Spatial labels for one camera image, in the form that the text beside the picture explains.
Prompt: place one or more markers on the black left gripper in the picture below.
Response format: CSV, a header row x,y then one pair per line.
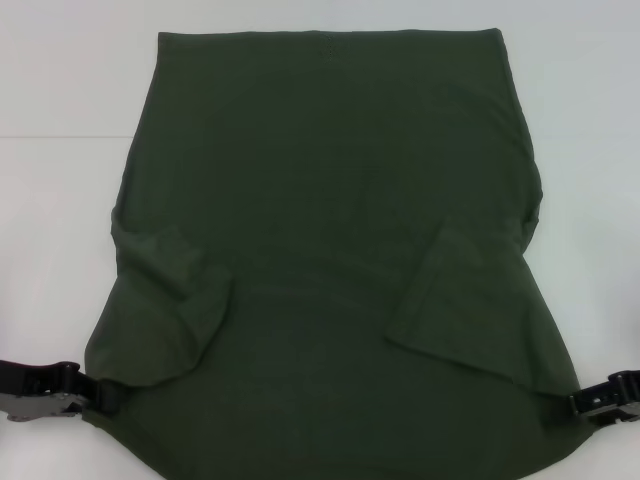
x,y
40,392

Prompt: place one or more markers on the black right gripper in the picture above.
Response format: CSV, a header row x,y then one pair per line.
x,y
625,400

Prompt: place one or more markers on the dark green t-shirt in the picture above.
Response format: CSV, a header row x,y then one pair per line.
x,y
320,200

